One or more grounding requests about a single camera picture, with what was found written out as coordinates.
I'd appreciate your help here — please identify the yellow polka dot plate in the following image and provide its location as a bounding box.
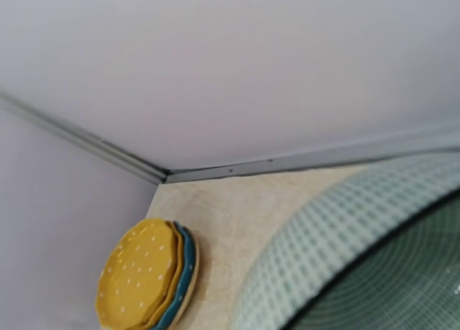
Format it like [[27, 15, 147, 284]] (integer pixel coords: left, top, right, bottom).
[[146, 221, 184, 329], [95, 219, 178, 329]]

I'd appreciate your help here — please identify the light green grid bowl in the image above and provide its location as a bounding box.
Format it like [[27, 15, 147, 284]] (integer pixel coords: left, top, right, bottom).
[[229, 152, 459, 329]]

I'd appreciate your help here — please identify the left aluminium frame post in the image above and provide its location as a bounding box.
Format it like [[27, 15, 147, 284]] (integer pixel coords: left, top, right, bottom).
[[1, 91, 167, 185]]

